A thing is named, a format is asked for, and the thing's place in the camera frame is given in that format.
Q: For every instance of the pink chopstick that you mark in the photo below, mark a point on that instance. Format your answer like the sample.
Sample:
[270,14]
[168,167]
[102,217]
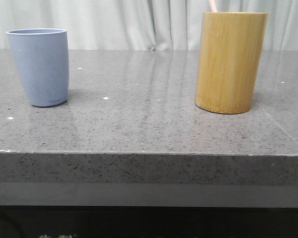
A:
[213,5]

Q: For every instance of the blue plastic cup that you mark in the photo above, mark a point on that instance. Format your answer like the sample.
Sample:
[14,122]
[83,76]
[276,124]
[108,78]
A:
[42,60]

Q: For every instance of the white pleated curtain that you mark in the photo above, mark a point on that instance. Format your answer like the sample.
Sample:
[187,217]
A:
[143,24]

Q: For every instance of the bamboo cylinder holder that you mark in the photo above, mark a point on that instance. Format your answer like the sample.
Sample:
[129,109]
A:
[230,50]

